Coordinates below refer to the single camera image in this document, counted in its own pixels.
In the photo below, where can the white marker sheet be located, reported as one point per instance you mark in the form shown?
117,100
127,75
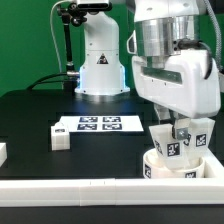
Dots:
102,123

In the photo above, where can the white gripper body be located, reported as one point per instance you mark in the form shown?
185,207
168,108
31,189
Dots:
181,86

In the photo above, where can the white U-shaped fence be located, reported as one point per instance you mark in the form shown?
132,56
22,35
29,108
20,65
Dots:
117,192

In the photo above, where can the white round stool seat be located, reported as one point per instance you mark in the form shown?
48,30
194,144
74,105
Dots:
153,168

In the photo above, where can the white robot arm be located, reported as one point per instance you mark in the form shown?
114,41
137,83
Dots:
162,28

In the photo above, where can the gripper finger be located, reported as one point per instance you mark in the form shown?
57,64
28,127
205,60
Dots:
162,112
180,127

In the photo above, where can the black camera stand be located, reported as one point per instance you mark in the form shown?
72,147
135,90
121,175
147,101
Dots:
70,15

